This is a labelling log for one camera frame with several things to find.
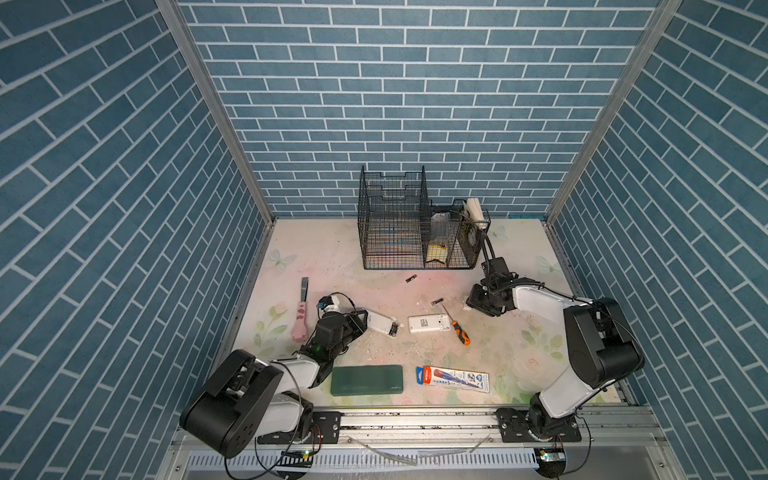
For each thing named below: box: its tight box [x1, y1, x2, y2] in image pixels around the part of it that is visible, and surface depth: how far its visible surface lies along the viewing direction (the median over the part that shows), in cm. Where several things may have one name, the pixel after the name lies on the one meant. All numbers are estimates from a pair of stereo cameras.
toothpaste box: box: [416, 366, 490, 393], surface depth 82 cm
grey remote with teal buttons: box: [367, 309, 400, 339], surface depth 92 cm
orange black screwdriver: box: [441, 304, 471, 346], surface depth 90 cm
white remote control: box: [408, 314, 451, 333], surface depth 93 cm
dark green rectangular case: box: [331, 365, 404, 396], surface depth 82 cm
